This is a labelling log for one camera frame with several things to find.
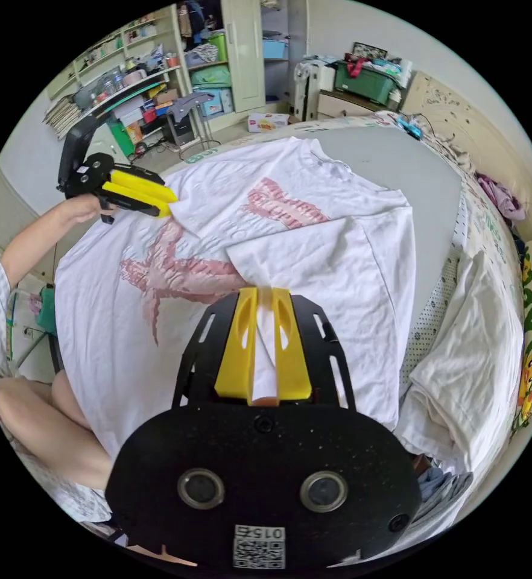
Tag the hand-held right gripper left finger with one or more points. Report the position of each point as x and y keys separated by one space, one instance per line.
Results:
x=238 y=348

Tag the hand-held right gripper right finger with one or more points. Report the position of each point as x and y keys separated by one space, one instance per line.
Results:
x=291 y=357

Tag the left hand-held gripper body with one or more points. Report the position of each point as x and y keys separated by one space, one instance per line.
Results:
x=87 y=178

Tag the white shirt with pink print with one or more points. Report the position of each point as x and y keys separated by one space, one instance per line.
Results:
x=316 y=271

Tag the person's left forearm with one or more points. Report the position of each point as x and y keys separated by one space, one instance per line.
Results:
x=31 y=244

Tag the person's left hand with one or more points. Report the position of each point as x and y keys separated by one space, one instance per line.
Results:
x=82 y=209

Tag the chair with grey garment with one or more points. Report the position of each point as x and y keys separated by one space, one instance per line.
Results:
x=189 y=115

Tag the white printed carton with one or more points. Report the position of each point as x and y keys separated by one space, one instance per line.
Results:
x=268 y=122

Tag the pale green cupboard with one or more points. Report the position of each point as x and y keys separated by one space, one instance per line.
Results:
x=245 y=59

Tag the pile of clothes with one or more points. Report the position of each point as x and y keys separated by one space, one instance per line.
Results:
x=469 y=362

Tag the white suitcase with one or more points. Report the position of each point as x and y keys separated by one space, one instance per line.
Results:
x=309 y=90

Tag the person's body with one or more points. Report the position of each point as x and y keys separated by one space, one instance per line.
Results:
x=44 y=429

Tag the wooden nightstand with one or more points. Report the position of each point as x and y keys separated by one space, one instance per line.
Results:
x=347 y=105

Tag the grey flat board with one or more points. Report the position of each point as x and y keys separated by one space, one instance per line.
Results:
x=406 y=158

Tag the green storage box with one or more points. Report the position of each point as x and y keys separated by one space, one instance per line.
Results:
x=365 y=79

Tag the purple garment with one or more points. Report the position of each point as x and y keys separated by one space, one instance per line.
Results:
x=501 y=199

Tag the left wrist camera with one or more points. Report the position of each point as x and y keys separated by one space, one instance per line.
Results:
x=73 y=144

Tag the cluttered wall shelf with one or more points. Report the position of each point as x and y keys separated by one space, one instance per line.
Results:
x=112 y=86

